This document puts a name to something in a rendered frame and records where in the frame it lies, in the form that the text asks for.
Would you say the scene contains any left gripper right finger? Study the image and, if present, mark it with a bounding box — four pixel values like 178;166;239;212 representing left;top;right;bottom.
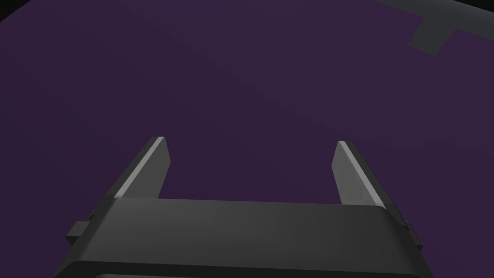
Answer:
331;140;411;231

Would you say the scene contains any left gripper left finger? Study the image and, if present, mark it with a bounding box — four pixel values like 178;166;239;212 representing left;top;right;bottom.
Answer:
91;136;171;222

